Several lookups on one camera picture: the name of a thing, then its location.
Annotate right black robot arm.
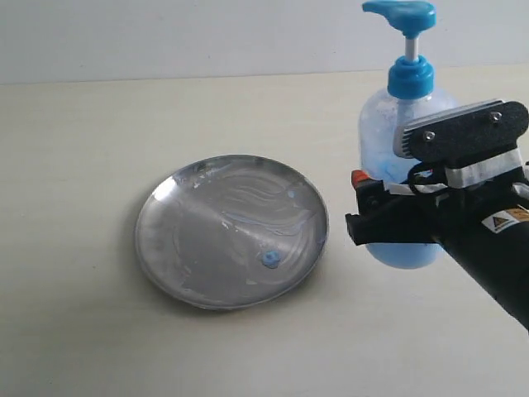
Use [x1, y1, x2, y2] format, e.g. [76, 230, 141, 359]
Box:
[346, 165, 528, 327]

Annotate round stainless steel plate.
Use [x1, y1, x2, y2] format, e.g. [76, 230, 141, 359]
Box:
[134, 154, 329, 311]

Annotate blue pump lotion bottle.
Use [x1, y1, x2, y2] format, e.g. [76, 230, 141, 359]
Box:
[357, 0, 462, 270]

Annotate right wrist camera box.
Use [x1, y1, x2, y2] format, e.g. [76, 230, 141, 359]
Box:
[393, 99, 528, 163]

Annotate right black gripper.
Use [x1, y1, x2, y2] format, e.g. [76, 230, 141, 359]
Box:
[345, 164, 528, 248]

